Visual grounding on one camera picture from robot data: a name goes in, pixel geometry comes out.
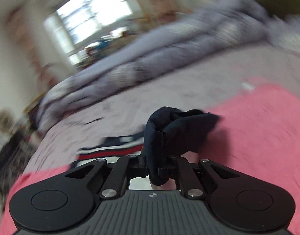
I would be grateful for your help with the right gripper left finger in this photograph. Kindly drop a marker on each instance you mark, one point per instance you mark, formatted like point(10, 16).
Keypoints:
point(126, 168)

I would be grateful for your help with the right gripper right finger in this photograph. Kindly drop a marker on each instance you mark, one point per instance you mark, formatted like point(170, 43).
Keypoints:
point(186, 181)

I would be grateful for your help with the white and navy zip jacket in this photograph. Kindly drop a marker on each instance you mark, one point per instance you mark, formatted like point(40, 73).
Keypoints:
point(169, 132)

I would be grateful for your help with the pink bunny print blanket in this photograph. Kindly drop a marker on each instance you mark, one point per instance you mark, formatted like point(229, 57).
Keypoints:
point(259, 134)

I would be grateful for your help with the white desk fan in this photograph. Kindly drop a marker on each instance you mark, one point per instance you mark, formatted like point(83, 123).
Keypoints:
point(6, 121)

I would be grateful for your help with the purple bed sheet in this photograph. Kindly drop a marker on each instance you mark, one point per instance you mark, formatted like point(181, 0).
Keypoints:
point(201, 85)

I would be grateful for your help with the white window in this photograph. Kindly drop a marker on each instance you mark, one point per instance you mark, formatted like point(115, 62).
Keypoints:
point(78, 24)

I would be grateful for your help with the purple folded quilt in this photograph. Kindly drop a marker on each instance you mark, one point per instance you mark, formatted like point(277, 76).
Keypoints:
point(218, 25)

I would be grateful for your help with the purple patterned pillow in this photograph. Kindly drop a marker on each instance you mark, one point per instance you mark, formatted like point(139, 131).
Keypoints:
point(285, 34)

